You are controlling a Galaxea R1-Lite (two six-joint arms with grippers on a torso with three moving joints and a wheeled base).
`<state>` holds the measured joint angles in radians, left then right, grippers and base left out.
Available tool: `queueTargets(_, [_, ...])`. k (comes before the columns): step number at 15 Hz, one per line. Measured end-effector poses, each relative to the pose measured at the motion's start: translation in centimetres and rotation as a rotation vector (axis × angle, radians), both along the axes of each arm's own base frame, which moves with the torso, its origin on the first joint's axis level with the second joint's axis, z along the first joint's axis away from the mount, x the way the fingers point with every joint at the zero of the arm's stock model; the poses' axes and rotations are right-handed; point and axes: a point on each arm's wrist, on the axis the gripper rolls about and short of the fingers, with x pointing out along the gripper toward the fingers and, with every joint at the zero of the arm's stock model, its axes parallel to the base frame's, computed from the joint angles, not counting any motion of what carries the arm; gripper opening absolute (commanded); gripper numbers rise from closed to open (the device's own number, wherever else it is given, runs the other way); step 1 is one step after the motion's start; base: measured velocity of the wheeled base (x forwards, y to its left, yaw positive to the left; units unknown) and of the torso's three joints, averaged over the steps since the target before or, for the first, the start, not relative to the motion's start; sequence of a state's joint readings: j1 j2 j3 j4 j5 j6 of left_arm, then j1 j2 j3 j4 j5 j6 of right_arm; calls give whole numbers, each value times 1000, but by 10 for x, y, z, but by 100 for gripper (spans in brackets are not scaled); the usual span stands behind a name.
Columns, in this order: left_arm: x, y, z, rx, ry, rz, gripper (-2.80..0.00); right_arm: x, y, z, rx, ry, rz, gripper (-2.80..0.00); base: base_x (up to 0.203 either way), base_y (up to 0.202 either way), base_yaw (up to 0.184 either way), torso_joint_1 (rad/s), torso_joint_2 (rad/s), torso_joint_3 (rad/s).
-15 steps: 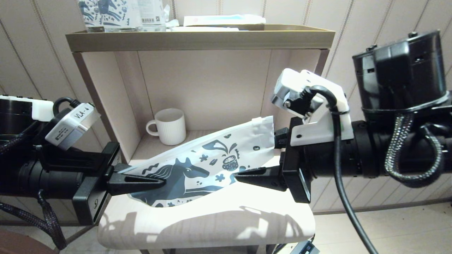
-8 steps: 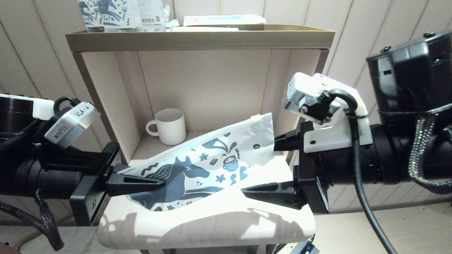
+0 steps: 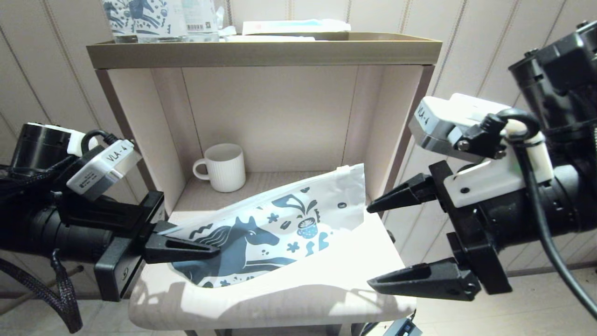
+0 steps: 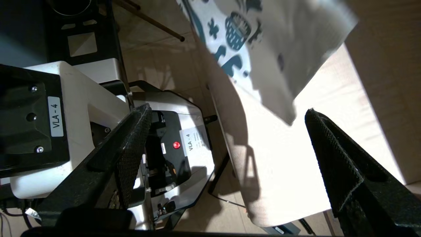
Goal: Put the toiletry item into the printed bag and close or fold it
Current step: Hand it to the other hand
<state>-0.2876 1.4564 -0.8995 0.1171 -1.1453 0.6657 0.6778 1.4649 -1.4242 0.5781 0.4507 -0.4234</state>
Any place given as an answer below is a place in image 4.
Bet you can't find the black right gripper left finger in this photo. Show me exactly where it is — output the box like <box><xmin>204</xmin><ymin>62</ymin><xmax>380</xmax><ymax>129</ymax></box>
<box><xmin>36</xmin><ymin>103</ymin><xmax>153</xmax><ymax>231</ymax></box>

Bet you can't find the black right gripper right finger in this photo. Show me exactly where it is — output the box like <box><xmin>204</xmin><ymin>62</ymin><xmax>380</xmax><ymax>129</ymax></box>
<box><xmin>305</xmin><ymin>108</ymin><xmax>421</xmax><ymax>237</ymax></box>

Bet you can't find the white horse-print zip pouch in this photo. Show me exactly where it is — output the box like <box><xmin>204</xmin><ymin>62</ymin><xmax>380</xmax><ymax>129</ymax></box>
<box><xmin>178</xmin><ymin>0</ymin><xmax>359</xmax><ymax>126</ymax></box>

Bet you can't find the light wood shelf desk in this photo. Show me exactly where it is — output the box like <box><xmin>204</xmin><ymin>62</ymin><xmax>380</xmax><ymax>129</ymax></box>
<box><xmin>197</xmin><ymin>0</ymin><xmax>421</xmax><ymax>227</ymax></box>

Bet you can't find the silver white robot torso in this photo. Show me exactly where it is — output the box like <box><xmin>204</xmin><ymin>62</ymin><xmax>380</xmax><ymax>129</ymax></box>
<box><xmin>0</xmin><ymin>0</ymin><xmax>216</xmax><ymax>231</ymax></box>

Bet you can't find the brown chair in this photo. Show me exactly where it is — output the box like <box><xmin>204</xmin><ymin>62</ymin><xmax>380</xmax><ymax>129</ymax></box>
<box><xmin>113</xmin><ymin>0</ymin><xmax>185</xmax><ymax>42</ymax></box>

